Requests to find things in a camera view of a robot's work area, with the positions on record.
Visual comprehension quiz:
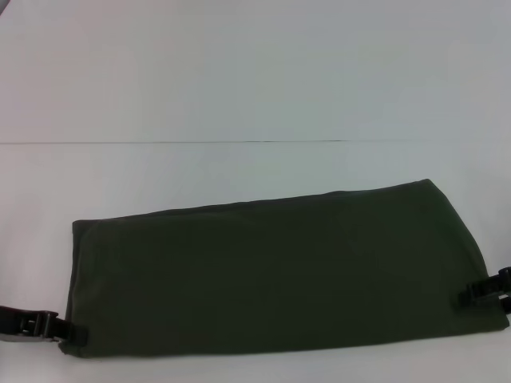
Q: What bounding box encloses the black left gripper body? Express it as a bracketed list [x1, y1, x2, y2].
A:
[0, 304, 60, 345]

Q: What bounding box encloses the dark green t-shirt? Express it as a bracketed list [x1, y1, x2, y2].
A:
[58, 177, 511, 357]

